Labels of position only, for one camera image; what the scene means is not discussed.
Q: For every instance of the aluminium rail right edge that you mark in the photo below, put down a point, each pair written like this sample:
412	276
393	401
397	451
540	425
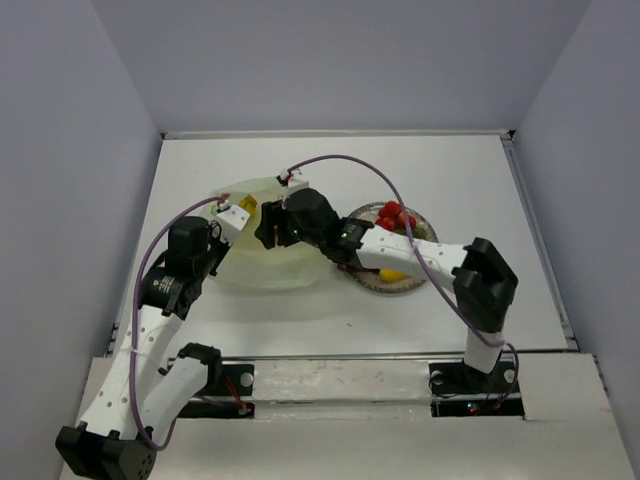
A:
508	144

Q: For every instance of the dark red fake grapes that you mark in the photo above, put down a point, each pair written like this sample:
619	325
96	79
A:
351	269

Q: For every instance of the aluminium rail edge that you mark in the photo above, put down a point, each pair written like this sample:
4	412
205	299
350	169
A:
211	135
508	144

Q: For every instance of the translucent yellowish plastic bag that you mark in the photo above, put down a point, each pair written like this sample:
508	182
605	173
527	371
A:
248	265

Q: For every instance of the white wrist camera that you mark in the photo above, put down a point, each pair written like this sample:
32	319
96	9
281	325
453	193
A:
292	181
232	221

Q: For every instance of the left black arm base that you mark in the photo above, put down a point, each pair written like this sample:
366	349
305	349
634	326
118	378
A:
230	398

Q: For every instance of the yellow fake lemon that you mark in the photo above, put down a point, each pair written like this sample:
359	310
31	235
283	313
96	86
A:
391	276

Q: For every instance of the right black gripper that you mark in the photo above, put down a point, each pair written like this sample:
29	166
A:
272	213

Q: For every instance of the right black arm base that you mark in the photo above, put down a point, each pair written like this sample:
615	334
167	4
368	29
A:
459	391

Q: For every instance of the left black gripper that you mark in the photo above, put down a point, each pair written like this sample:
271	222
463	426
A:
223	247

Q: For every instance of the aluminium rail back edge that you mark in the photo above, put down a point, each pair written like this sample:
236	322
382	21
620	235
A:
211	135

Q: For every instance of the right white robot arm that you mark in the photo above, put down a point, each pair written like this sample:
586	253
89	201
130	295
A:
475	278

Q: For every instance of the red orange fake fruit bunch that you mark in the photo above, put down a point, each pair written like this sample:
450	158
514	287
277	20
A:
391	217

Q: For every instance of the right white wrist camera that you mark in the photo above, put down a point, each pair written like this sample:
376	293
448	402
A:
292	181

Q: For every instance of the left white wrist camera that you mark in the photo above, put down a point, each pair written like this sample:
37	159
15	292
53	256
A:
232	221

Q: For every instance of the yellow fake banana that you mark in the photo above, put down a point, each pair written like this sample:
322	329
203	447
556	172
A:
249	204

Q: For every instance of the speckled ceramic plate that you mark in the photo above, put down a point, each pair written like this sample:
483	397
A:
423	230

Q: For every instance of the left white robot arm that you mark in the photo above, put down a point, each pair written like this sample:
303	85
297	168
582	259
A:
133	415

